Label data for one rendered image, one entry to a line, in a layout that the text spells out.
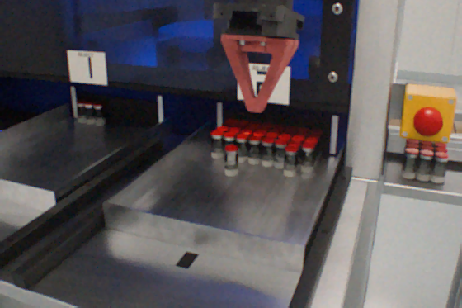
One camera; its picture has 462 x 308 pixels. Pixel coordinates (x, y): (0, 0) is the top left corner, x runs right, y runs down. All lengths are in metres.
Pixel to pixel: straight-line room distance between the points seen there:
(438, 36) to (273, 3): 4.93
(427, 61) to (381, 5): 4.70
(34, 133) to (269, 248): 0.60
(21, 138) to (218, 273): 0.56
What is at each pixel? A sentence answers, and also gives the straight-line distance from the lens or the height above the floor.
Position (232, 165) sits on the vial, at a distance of 0.71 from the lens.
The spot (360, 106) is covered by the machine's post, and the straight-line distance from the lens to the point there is 0.70.
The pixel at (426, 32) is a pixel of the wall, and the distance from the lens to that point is 5.32.
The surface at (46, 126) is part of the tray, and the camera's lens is 1.00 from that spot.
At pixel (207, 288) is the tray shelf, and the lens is 0.50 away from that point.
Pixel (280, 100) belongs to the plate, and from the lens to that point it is 0.72.
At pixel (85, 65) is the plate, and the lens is 0.88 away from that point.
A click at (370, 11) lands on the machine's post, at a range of 0.68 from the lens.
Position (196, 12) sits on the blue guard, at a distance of 0.75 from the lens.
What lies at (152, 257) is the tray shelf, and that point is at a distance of 0.55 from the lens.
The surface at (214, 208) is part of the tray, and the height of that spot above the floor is 0.88.
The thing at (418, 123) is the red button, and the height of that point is 0.99.
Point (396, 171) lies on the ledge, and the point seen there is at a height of 0.88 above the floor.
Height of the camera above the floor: 1.20
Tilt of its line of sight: 21 degrees down
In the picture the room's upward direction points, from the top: straight up
